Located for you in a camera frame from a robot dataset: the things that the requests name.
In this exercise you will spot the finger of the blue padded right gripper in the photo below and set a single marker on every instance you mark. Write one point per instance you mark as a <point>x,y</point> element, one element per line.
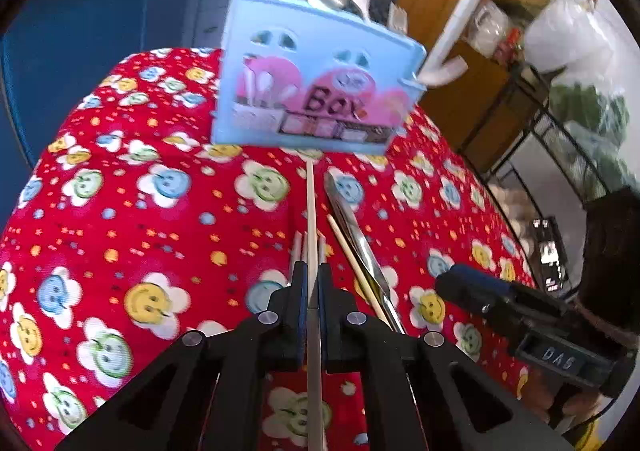
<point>474,291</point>

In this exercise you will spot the wooden chopstick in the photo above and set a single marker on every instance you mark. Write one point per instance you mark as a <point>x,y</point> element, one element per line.
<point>316,436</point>
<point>361,278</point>

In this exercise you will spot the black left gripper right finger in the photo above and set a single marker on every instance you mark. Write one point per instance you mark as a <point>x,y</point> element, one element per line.
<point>422,393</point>

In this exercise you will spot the light blue utensil box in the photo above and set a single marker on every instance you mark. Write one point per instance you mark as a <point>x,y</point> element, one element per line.
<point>294,76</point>

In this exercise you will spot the red floral tablecloth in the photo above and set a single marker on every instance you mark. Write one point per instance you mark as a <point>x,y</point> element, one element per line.
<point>135,228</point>

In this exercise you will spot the blue kitchen base cabinet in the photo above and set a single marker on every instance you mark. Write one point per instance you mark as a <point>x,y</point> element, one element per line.
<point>55,51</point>

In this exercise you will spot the tray of eggs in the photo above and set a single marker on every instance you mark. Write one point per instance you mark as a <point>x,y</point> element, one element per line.
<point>520,213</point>

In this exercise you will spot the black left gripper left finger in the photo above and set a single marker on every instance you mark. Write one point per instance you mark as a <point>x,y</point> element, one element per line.
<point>204,392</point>

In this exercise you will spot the black wire rack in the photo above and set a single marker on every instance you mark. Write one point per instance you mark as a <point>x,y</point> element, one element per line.
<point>559,138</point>

